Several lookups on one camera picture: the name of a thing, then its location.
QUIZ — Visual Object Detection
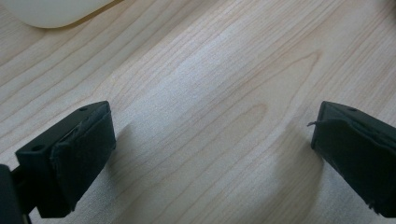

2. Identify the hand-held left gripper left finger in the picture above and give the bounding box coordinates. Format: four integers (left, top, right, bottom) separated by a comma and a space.
14, 100, 117, 219

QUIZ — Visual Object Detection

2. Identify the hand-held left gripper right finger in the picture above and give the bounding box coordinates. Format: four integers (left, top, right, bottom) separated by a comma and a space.
306, 100, 396, 218

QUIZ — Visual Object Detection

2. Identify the white rounded plastic object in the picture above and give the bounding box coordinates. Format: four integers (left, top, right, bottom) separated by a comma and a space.
0, 0, 117, 30

